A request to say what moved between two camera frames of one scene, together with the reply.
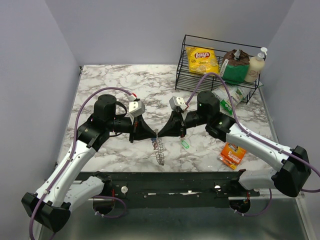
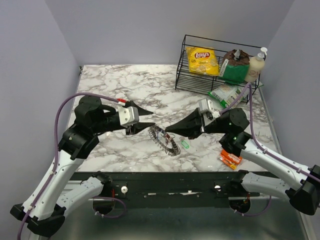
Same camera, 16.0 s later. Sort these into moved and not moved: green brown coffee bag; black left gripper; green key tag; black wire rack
Moved: black left gripper
Not moved: green brown coffee bag; black wire rack; green key tag
